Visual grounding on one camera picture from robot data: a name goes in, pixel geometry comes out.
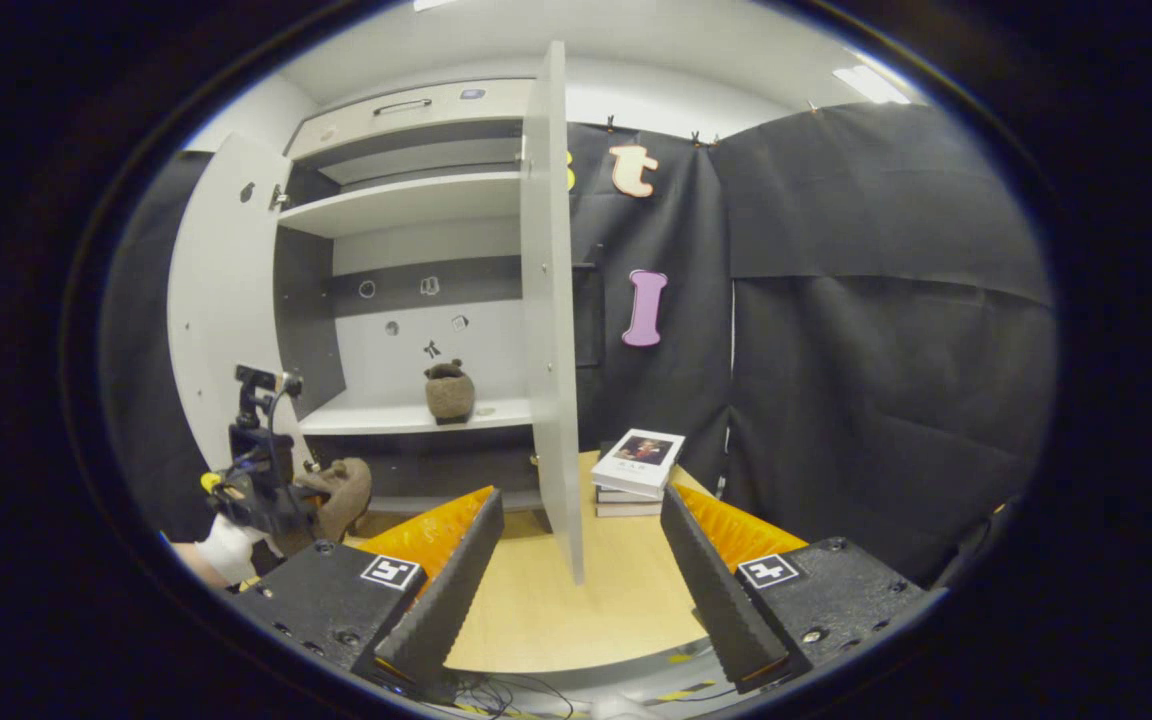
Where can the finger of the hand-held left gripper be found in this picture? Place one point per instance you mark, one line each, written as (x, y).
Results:
(301, 510)

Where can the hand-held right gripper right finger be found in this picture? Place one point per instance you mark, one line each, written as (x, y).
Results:
(716, 590)

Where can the grey book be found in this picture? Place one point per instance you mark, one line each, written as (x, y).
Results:
(629, 508)

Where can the long ceiling light panel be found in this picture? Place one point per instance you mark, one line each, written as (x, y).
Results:
(433, 4)

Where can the white portrait cover book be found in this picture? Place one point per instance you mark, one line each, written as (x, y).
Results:
(641, 460)

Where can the brown fuzzy shoe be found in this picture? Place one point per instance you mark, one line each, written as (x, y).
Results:
(346, 495)
(451, 398)

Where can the black backdrop cloth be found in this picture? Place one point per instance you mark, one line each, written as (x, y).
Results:
(886, 350)

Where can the small ceiling light panel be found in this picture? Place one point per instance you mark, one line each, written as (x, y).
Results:
(871, 85)

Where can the white cabinet door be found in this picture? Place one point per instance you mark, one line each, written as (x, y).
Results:
(226, 300)
(548, 300)

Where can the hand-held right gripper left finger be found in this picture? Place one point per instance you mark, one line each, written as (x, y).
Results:
(446, 590)

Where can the white shoe cabinet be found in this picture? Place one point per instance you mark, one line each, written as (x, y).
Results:
(496, 340)

